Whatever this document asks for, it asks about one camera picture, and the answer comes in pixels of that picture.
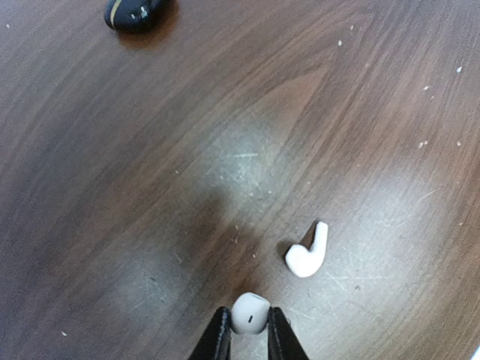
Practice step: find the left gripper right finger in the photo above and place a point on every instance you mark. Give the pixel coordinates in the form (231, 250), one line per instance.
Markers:
(282, 341)

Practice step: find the black earbud charging case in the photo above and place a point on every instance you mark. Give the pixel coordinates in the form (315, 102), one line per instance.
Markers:
(135, 16)

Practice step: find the white earbud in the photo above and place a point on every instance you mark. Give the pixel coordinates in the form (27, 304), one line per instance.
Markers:
(249, 314)
(304, 262)

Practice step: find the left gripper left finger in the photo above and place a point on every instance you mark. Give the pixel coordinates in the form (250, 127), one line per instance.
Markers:
(215, 341)

